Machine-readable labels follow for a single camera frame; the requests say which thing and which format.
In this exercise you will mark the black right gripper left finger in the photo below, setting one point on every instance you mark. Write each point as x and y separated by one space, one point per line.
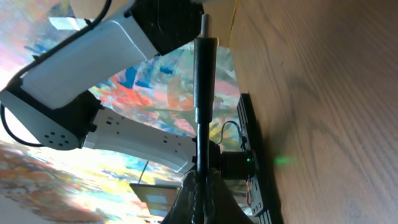
183 208

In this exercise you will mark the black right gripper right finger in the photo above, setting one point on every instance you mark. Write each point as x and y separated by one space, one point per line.
221 207

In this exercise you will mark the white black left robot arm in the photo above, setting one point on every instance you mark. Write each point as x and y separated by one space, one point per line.
53 98

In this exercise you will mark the monitor screen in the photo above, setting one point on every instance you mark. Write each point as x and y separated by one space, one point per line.
158 198

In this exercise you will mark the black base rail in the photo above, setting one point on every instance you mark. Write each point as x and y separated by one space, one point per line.
262 196

